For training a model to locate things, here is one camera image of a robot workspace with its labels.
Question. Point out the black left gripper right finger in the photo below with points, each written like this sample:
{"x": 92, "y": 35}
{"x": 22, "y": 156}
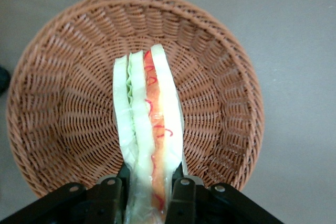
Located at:
{"x": 183, "y": 203}

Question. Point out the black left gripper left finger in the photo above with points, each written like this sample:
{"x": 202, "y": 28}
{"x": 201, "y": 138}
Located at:
{"x": 105, "y": 203}

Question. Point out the triangle sandwich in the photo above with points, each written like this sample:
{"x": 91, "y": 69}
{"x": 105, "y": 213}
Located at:
{"x": 162, "y": 98}

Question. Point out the brown wicker basket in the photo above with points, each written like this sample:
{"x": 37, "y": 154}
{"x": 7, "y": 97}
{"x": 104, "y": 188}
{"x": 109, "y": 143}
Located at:
{"x": 65, "y": 103}

